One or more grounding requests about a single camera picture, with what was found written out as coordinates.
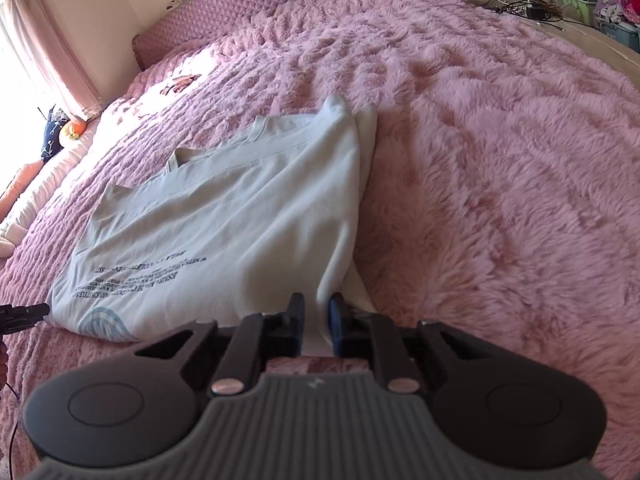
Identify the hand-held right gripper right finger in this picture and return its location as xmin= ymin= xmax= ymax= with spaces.
xmin=326 ymin=291 xmax=496 ymax=396

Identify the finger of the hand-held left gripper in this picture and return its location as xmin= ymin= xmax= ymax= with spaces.
xmin=0 ymin=302 xmax=51 ymax=335

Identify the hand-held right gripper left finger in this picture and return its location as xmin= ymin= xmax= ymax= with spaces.
xmin=134 ymin=291 xmax=307 ymax=397

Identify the white printed sweatshirt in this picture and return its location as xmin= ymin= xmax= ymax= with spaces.
xmin=47 ymin=94 xmax=380 ymax=360

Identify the white plush toy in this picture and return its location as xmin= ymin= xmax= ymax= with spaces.
xmin=0 ymin=220 xmax=26 ymax=261

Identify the peach cushion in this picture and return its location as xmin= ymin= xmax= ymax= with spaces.
xmin=0 ymin=160 xmax=43 ymax=221

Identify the cream padded window bedding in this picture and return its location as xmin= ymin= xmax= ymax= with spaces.
xmin=0 ymin=127 xmax=108 ymax=256

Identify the navy floral pillow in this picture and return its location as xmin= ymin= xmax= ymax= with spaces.
xmin=40 ymin=105 xmax=71 ymax=163

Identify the orange plush toy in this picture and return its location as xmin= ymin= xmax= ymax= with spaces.
xmin=59 ymin=119 xmax=87 ymax=150

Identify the pink fluffy blanket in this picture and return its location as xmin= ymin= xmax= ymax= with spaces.
xmin=0 ymin=0 xmax=640 ymax=480

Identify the pink curtain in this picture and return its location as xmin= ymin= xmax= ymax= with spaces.
xmin=0 ymin=0 xmax=103 ymax=121

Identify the small brown cloth item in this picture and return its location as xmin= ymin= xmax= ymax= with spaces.
xmin=160 ymin=74 xmax=202 ymax=95

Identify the purple quilted headboard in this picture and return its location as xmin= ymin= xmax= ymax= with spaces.
xmin=132 ymin=0 xmax=416 ymax=71

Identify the green storage bin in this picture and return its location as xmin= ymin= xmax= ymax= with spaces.
xmin=559 ymin=0 xmax=601 ymax=26

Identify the blue storage bin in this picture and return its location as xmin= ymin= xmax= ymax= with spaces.
xmin=595 ymin=15 xmax=640 ymax=53

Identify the tangle of black cables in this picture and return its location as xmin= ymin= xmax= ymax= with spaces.
xmin=492 ymin=0 xmax=563 ymax=23

